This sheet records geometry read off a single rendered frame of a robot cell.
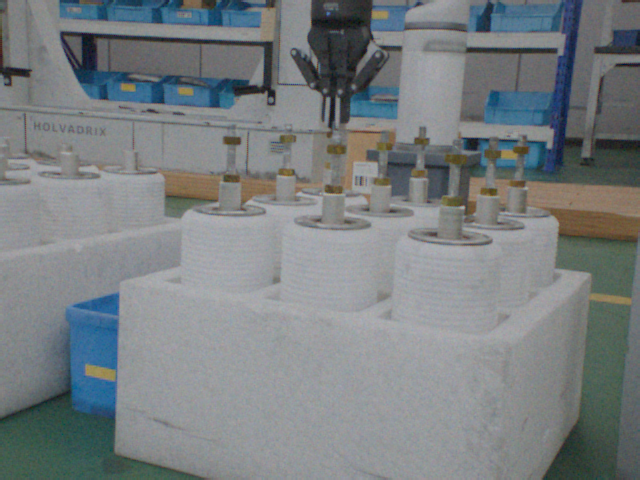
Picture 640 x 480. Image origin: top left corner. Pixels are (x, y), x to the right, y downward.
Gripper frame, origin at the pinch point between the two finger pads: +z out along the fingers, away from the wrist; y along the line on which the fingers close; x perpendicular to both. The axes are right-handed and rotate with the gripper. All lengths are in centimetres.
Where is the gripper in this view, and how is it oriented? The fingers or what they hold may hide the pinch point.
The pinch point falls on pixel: (335, 112)
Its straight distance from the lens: 108.3
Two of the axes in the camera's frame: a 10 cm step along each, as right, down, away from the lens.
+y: 9.0, 1.2, -4.2
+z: -0.5, 9.8, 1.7
